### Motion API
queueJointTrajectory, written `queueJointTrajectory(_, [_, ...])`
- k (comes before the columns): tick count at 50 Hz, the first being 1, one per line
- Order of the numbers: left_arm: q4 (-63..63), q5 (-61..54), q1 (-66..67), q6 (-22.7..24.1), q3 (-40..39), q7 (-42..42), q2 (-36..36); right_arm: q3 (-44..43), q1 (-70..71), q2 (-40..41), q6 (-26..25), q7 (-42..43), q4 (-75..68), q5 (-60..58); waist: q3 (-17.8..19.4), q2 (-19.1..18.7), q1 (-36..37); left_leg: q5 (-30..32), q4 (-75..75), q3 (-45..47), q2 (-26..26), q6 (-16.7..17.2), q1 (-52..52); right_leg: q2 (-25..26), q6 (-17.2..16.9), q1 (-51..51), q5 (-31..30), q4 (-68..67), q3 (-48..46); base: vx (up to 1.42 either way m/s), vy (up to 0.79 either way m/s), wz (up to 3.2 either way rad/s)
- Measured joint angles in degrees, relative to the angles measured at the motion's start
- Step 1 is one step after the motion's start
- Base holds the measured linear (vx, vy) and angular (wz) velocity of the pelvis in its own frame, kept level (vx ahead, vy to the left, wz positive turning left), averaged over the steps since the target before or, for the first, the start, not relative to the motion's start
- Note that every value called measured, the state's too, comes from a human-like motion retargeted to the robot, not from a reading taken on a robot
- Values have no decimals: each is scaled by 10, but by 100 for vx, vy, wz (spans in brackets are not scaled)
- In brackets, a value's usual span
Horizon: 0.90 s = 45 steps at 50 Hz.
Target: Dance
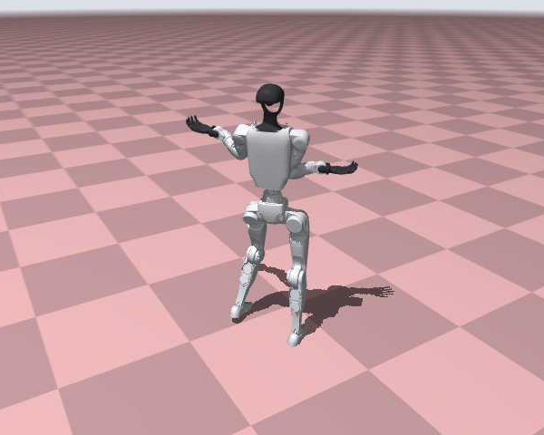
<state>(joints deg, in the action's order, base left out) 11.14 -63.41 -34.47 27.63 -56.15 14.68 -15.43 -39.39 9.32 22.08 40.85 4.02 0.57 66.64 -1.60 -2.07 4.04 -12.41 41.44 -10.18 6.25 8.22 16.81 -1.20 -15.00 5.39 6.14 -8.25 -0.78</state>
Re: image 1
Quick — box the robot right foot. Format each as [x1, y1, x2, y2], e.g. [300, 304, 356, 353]
[287, 323, 306, 347]

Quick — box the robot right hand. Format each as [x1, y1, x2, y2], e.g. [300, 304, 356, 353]
[318, 161, 358, 175]

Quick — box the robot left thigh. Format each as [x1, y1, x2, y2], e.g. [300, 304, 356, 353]
[243, 201, 267, 264]

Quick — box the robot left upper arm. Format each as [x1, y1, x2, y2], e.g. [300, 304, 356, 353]
[232, 124, 250, 160]

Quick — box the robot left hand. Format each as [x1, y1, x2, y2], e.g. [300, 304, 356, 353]
[186, 115, 219, 138]

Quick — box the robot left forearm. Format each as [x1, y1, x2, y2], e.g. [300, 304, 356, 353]
[213, 126, 239, 160]

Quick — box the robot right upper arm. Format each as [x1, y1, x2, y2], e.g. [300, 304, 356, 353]
[289, 129, 310, 172]

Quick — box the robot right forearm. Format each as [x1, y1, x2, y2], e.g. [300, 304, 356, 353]
[289, 160, 326, 179]

